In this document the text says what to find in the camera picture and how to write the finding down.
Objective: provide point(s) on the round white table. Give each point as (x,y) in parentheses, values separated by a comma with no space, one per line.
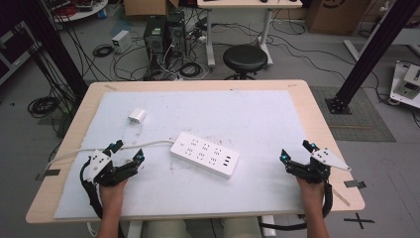
(79,10)

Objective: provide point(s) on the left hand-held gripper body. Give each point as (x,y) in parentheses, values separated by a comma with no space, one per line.
(99,165)

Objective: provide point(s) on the large printed cardboard box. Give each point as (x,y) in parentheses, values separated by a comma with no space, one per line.
(336,16)

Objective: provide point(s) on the white charger adapter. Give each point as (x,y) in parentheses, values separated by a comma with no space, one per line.
(137,116)

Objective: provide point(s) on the black tape cross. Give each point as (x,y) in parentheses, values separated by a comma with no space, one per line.
(359,220)

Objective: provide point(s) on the black round stool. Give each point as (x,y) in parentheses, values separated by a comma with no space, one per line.
(245,59)

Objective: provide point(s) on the white power strip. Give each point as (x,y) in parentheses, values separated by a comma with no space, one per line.
(204,155)

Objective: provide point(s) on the white-legged desk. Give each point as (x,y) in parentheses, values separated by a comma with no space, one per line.
(247,4)

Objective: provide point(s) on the black metal post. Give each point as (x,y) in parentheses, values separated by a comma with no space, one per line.
(373,53)
(56,49)

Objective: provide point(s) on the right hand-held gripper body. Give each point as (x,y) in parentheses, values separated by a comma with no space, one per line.
(313,172)

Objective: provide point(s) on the black computer tower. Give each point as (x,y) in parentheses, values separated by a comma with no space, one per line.
(154,39)
(176,33)

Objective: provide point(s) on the dark floor mat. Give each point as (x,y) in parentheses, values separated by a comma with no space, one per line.
(363,125)

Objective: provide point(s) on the white power supply box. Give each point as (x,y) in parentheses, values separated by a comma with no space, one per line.
(121,41)

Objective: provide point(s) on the plain cardboard box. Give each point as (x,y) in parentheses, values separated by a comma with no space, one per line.
(145,7)

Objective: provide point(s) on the person's right hand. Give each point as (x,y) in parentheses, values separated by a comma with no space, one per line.
(312,190)

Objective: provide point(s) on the wooden table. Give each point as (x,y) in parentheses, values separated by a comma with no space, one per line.
(317,109)

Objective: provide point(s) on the black tape strip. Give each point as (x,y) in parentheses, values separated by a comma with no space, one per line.
(355,184)
(49,173)

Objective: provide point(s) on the person's left hand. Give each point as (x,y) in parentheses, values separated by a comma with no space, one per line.
(112,190)

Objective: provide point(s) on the white machine on floor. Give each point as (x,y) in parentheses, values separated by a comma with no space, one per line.
(407,86)

